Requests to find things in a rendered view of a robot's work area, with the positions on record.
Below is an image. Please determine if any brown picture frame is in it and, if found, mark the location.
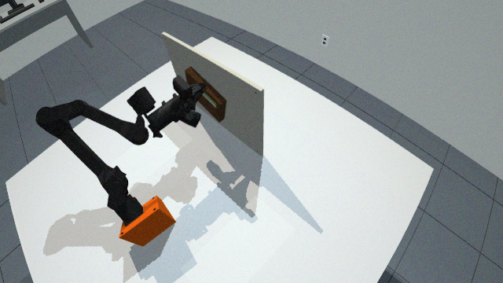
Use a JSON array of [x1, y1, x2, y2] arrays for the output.
[[185, 66, 226, 122]]

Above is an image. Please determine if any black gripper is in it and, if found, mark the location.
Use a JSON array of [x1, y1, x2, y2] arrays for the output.
[[160, 75, 207, 122]]

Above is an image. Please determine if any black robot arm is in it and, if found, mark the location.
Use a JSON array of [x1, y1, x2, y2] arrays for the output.
[[35, 86, 201, 226]]

